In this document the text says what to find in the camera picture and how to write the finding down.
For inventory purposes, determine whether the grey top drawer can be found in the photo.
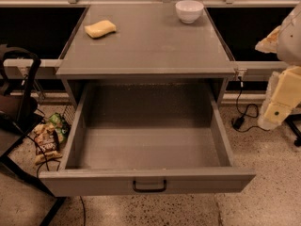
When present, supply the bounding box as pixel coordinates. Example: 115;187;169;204
40;82;255;197

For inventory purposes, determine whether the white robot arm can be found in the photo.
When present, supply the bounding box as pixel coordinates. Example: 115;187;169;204
255;3;301;130

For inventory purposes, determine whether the brown chip bag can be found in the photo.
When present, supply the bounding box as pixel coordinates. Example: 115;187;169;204
34;124;62;165

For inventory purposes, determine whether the black floor cable left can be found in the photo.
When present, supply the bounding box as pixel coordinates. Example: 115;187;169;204
25;132;87;226

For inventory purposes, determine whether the white bowl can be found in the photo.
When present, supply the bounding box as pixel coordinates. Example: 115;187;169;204
175;0;204;24

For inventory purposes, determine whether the grey drawer cabinet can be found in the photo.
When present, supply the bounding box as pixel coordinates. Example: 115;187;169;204
57;3;234;102

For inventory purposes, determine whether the green snack bag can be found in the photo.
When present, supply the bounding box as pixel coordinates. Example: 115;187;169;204
48;113;70;143

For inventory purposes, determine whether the yellow sponge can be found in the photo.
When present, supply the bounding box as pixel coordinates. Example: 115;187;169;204
85;20;117;39

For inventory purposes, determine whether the black stand base right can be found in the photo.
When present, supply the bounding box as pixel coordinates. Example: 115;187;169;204
285;114;301;147

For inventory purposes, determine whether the black chair frame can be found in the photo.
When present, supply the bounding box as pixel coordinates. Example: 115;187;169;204
0;44;68;226

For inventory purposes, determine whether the black power adapter cable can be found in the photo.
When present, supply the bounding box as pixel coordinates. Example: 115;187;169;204
230;75;271;134

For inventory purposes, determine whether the black top drawer handle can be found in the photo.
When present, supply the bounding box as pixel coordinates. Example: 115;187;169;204
133;180;167;193

